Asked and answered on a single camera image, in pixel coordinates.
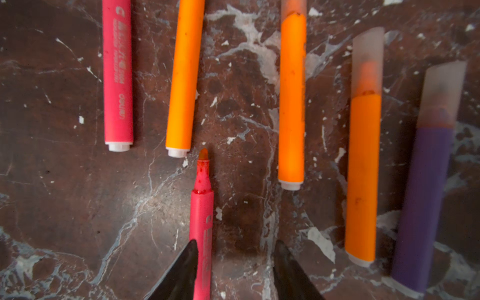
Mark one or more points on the pink highlighter pen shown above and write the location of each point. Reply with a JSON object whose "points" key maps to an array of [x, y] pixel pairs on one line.
{"points": [[117, 75], [201, 225]]}

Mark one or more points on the purple highlighter pen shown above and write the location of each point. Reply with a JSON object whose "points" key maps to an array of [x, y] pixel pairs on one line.
{"points": [[420, 214]]}

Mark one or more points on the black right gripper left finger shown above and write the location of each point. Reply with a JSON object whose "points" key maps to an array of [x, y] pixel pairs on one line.
{"points": [[178, 282]]}

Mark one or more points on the orange highlighter pen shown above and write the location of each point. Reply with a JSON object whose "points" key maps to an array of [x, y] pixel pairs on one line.
{"points": [[291, 152], [364, 146]]}

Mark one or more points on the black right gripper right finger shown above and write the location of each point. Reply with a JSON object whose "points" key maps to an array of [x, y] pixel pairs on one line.
{"points": [[290, 280]]}

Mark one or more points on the yellow-orange highlighter pen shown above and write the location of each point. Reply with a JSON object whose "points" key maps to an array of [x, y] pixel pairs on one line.
{"points": [[184, 78]]}

